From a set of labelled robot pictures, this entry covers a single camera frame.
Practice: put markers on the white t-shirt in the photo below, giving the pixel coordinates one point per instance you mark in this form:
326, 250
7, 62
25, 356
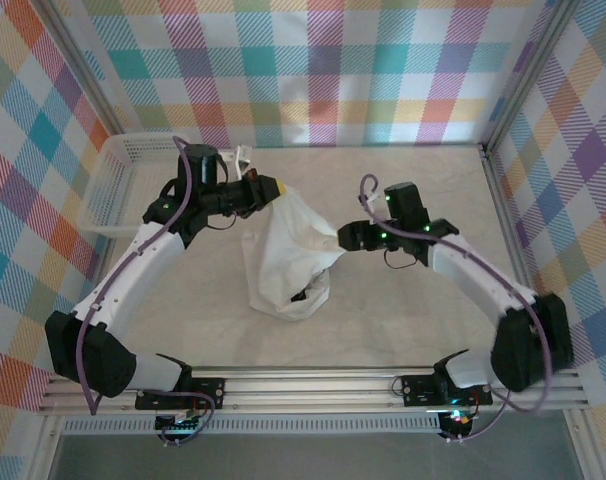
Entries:
288, 250

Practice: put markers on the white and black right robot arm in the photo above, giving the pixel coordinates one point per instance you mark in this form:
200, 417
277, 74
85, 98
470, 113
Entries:
478, 280

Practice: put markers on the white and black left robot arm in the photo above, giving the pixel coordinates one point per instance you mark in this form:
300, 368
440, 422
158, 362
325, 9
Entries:
133, 270

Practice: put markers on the white perforated plastic basket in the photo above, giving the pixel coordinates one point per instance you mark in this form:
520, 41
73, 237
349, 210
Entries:
108, 165

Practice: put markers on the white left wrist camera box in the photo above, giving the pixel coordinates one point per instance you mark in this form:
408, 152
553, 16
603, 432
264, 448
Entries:
240, 157

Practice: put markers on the aluminium frame side bar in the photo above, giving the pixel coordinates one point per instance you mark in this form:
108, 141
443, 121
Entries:
508, 215

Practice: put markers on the aluminium frame post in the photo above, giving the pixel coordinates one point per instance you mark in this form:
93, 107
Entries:
528, 70
83, 75

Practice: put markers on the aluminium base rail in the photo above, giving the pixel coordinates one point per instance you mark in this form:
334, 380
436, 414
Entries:
308, 387

